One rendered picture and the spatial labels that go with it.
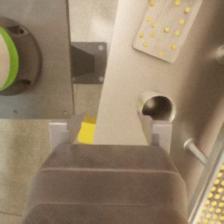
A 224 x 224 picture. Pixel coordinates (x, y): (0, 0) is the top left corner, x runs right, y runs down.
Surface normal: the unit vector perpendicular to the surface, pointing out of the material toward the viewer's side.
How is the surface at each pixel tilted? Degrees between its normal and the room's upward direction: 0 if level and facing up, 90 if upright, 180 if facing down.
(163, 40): 0
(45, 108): 0
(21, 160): 0
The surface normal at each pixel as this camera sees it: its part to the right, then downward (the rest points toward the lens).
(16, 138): -0.03, 0.27
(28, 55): 0.95, 0.04
